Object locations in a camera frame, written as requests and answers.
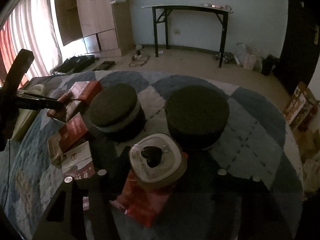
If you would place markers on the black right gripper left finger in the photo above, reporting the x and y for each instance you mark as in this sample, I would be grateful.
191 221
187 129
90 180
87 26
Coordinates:
74 200

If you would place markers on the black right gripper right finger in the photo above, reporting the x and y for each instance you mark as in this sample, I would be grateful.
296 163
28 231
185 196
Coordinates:
210 203

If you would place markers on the small red box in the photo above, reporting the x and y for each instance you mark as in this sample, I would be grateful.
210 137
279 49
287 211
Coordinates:
70 108

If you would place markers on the large red box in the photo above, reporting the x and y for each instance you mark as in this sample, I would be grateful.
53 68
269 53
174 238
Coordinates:
141 204

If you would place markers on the white rounded square box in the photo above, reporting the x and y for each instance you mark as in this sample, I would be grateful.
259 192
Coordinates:
157 161

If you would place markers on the red box with white text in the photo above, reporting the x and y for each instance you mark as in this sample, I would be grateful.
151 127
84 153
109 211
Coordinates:
65 138

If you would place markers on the cream plastic tray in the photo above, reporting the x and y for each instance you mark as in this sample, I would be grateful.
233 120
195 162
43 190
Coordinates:
26 116

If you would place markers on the white and red carton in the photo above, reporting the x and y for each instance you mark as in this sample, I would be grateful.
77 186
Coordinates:
78 162

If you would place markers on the black open suitcase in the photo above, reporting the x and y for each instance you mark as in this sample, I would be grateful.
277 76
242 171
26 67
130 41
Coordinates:
73 65

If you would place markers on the pink curtain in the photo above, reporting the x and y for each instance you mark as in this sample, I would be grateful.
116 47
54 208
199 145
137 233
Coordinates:
30 26

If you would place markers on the black flat tray on floor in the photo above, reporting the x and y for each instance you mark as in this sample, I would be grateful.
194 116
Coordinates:
106 65

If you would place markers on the wooden wardrobe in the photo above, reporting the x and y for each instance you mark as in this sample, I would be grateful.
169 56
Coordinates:
100 27

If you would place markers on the brown printed cardboard box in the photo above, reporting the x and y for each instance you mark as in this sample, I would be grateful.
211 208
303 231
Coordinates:
299 107

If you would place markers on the black folding table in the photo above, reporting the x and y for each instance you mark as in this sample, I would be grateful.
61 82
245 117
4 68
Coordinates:
190 18

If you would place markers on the bags pile by wall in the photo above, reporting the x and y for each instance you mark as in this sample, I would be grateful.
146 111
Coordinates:
249 58

